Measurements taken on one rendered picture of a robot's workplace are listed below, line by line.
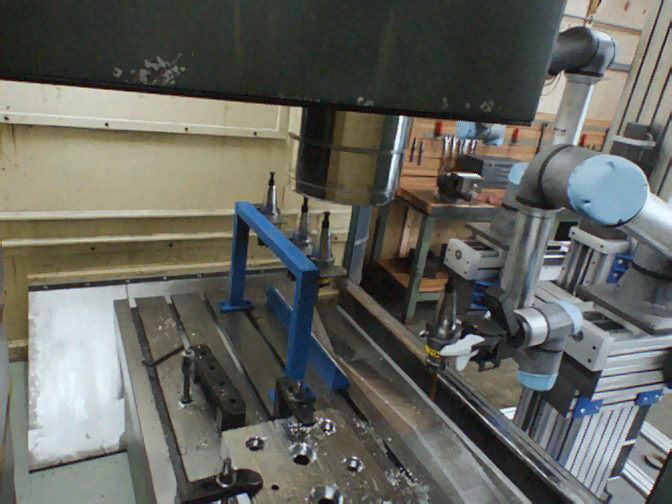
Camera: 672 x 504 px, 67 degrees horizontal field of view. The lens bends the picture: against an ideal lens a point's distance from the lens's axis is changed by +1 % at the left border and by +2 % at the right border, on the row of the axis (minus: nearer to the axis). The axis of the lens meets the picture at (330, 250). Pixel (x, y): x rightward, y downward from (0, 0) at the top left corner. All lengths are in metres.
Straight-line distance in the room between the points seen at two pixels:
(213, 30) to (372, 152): 0.24
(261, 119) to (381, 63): 1.18
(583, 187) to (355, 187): 0.48
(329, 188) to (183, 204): 1.13
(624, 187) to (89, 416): 1.34
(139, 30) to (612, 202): 0.81
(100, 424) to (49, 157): 0.74
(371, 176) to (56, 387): 1.17
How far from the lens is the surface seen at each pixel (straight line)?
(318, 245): 1.09
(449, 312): 0.91
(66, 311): 1.73
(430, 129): 3.82
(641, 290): 1.44
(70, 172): 1.66
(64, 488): 1.45
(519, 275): 1.19
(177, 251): 1.78
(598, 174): 0.99
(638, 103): 1.72
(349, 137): 0.62
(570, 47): 1.73
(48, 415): 1.55
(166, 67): 0.48
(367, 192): 0.64
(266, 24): 0.50
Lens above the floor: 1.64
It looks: 21 degrees down
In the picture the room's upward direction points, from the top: 8 degrees clockwise
